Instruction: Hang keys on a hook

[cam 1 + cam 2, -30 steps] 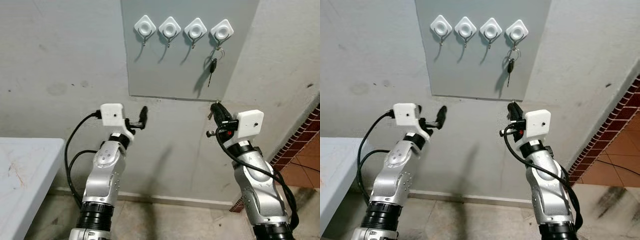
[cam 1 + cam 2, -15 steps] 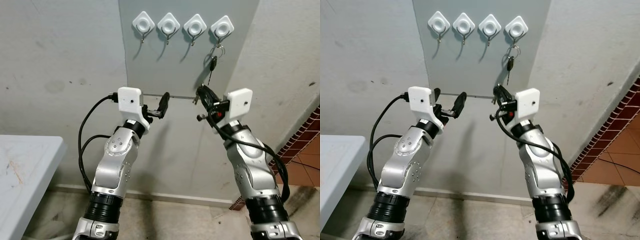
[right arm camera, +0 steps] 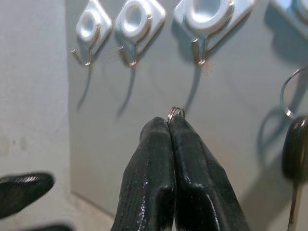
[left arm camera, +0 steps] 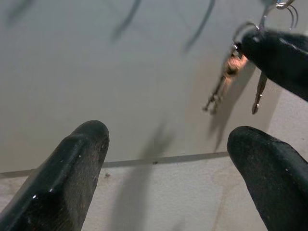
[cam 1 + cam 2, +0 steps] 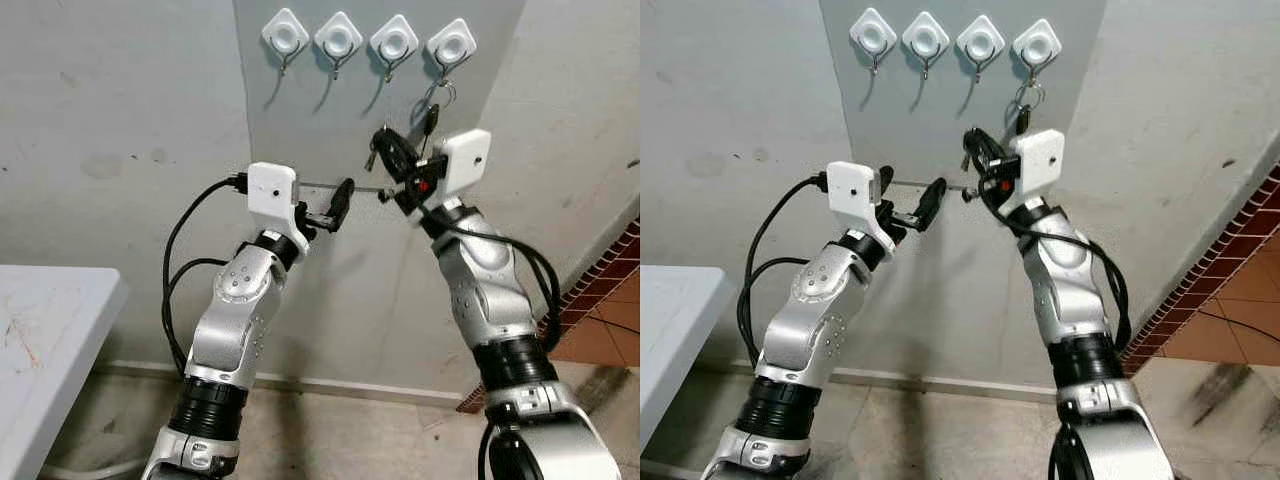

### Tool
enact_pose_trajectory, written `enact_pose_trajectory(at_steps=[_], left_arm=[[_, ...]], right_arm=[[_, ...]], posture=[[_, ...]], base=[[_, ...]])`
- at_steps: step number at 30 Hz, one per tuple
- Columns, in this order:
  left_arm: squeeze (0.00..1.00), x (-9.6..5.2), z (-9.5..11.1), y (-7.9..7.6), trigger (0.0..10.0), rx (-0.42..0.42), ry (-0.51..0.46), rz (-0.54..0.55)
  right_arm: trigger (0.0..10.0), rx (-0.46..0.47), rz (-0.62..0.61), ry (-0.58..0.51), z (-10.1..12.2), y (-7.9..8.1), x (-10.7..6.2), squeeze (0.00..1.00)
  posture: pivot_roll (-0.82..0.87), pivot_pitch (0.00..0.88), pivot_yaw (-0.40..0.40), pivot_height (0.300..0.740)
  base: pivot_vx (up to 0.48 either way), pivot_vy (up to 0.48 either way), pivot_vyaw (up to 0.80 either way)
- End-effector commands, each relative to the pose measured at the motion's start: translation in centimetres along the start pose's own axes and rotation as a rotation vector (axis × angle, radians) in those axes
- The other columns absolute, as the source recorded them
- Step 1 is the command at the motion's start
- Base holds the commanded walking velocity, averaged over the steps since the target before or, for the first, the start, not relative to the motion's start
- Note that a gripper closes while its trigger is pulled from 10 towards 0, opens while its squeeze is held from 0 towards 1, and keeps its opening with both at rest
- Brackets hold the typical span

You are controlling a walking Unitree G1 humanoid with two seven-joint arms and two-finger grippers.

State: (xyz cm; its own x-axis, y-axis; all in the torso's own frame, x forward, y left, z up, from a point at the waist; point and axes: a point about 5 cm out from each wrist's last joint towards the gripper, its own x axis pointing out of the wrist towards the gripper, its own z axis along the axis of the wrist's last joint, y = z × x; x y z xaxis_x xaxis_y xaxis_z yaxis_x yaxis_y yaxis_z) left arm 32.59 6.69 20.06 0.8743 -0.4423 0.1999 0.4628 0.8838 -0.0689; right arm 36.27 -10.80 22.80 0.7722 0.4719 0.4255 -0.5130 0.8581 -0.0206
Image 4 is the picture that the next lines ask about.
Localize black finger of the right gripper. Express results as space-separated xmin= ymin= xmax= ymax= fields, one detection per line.
xmin=240 ymin=28 xmax=308 ymax=102

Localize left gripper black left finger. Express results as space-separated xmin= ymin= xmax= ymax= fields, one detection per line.
xmin=0 ymin=119 xmax=110 ymax=231

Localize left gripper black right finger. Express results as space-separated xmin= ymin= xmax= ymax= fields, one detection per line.
xmin=227 ymin=126 xmax=308 ymax=231

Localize metal keys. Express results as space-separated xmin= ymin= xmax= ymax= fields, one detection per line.
xmin=202 ymin=0 xmax=299 ymax=116

